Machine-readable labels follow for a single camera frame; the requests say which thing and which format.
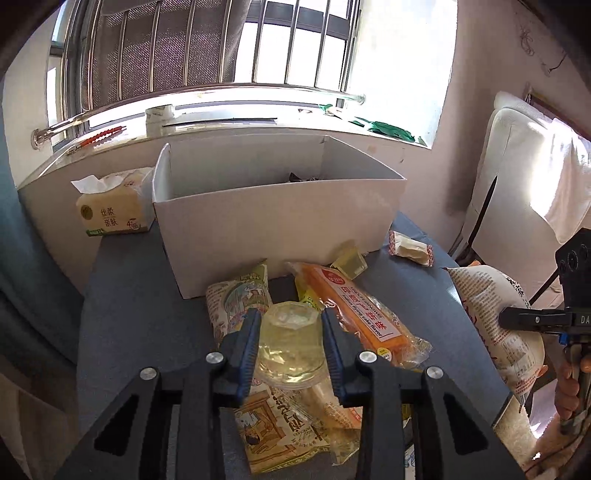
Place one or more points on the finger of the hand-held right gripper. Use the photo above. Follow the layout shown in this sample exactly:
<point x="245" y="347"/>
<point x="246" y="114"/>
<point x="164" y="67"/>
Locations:
<point x="535" y="319"/>

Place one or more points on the green plastic scraps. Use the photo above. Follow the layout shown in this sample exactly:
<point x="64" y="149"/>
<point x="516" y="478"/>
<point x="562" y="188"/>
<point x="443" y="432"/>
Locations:
<point x="390" y="128"/>

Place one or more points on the yellow cartoon print snack bag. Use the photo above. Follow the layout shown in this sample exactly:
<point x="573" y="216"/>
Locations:
<point x="272" y="424"/>

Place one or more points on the person's right hand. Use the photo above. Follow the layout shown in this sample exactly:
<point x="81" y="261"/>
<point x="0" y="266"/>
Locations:
<point x="559" y="392"/>

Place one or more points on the orange cake packet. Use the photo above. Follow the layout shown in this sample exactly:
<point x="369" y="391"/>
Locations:
<point x="360" y="314"/>

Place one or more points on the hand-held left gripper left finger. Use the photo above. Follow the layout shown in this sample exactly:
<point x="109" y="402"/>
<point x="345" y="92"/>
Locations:
<point x="247" y="350"/>

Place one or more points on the small yellow snack packet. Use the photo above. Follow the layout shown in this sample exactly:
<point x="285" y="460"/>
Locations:
<point x="306" y="295"/>

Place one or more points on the metal window grille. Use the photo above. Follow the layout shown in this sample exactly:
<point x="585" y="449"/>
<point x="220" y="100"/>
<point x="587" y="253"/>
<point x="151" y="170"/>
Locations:
<point x="304" y="46"/>

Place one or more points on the white chair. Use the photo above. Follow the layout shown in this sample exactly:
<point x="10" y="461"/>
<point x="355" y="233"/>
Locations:
<point x="503" y="194"/>

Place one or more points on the dark wrapped snack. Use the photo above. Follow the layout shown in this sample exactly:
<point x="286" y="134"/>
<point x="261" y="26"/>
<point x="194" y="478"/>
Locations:
<point x="302" y="177"/>

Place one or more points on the white towel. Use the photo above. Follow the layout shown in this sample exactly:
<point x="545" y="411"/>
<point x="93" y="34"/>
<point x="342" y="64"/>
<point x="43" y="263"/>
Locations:
<point x="570" y="184"/>

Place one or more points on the white printed snack bag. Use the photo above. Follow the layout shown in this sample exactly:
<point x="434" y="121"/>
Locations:
<point x="489" y="300"/>

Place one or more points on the metal window rail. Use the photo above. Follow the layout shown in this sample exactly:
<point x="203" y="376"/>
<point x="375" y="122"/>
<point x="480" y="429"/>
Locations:
<point x="207" y="94"/>

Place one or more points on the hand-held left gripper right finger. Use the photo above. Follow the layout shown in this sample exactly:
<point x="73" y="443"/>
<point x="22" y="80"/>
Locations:
<point x="333" y="355"/>

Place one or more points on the red ribbed pen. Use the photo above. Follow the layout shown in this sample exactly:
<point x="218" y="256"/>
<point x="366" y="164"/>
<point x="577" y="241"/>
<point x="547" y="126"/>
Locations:
<point x="100" y="135"/>

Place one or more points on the clear jelly cup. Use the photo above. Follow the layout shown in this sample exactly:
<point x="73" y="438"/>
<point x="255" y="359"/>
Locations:
<point x="290" y="346"/>

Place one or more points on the small yellow jelly cup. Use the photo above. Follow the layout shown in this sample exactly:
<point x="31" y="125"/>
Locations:
<point x="349" y="262"/>

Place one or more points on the white cardboard box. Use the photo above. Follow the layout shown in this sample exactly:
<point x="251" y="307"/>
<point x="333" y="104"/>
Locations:
<point x="277" y="230"/>

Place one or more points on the white fluffy rug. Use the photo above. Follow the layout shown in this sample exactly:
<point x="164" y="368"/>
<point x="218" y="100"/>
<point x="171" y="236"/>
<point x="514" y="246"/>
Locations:
<point x="512" y="438"/>

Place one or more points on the small wrapped white pastry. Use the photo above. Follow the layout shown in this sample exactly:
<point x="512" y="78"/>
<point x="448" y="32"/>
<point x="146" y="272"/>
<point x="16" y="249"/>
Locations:
<point x="410" y="249"/>

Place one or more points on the yellow tissue pack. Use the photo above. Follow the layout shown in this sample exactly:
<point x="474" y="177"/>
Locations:
<point x="115" y="207"/>

